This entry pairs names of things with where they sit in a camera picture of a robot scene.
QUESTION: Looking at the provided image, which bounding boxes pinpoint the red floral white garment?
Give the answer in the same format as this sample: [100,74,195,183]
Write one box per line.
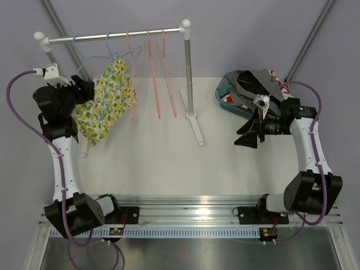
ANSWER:
[223,69,292,109]

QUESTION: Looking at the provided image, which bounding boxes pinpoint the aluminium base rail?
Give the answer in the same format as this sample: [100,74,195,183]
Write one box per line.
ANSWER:
[36,193,344,227]

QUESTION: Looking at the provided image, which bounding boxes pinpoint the purple cable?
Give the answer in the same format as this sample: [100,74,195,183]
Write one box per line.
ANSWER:
[5,70,124,270]
[267,80,329,244]

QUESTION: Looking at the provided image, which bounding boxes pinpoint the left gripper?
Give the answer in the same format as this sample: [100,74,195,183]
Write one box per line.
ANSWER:
[49,75,94,117]

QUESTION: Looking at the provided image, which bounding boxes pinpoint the lemon print garment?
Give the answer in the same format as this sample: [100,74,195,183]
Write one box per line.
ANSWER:
[74,58,137,146]

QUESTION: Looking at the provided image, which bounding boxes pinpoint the grey garment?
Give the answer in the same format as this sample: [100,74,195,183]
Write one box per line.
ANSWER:
[227,68,285,116]

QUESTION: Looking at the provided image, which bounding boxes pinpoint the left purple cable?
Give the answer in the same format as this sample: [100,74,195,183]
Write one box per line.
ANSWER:
[5,70,124,270]

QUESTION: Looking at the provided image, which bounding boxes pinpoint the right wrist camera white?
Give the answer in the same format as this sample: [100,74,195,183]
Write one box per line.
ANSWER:
[253,94,270,119]

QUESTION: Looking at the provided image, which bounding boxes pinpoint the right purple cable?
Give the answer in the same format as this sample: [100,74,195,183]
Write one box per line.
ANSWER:
[267,80,329,244]

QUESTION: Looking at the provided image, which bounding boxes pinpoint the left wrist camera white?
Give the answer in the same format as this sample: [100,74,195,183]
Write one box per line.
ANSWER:
[33,63,71,88]

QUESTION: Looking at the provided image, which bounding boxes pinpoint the slotted cable duct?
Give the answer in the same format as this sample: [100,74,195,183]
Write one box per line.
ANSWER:
[92,227,260,239]

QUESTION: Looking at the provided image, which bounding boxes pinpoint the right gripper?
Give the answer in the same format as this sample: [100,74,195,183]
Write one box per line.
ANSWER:
[235,107,291,149]

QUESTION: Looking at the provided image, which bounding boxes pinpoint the teal plastic bin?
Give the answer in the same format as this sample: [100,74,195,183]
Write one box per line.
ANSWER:
[215,70,260,119]

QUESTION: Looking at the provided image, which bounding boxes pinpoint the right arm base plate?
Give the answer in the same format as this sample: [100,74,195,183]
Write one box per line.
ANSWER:
[237,206,289,225]

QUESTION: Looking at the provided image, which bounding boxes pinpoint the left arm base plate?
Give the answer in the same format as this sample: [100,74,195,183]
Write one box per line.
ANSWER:
[105,206,140,225]

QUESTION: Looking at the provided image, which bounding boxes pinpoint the metal clothes rack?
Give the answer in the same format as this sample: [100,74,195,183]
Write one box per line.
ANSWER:
[34,19,205,147]

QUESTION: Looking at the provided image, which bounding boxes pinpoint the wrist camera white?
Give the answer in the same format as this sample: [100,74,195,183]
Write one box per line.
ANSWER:
[33,63,71,88]
[253,94,270,119]

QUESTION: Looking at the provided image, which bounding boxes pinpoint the pink hanger of dotted skirt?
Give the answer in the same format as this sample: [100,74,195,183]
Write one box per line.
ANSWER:
[126,30,143,121]

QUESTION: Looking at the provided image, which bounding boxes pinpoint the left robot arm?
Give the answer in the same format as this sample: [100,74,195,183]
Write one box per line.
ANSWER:
[33,75,122,240]

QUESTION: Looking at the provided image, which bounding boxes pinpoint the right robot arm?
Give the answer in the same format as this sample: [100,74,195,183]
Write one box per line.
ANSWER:
[234,98,343,226]

